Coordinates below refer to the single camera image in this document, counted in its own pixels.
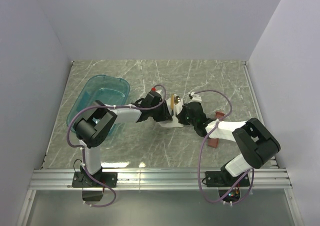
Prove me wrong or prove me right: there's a white paper napkin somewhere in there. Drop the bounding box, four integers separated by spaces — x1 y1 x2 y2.
158 99 184 128

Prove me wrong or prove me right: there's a silver spoon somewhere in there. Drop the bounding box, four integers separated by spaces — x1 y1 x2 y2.
174 95 181 104

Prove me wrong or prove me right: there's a teal transparent plastic bin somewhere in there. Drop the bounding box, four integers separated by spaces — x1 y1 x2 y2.
66 74 131 137

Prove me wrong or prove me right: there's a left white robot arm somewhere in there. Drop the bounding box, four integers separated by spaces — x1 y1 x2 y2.
72 90 173 181

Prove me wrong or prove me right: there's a gold knife green handle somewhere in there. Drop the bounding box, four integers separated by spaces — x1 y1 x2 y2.
170 94 175 116

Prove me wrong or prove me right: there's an aluminium front rail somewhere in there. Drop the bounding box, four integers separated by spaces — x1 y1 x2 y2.
28 168 292 190

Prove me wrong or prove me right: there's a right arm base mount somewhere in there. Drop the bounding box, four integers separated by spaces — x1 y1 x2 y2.
201 171 241 187

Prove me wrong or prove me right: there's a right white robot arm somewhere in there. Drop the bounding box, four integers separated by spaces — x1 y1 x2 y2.
176 101 281 187

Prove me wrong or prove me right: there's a brown utensil tray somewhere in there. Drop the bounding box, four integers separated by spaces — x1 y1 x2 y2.
207 111 225 149

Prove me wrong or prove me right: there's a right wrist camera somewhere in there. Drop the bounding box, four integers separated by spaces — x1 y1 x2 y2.
188 92 202 103

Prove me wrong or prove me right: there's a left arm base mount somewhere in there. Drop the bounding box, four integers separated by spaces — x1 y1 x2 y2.
71 172 118 188

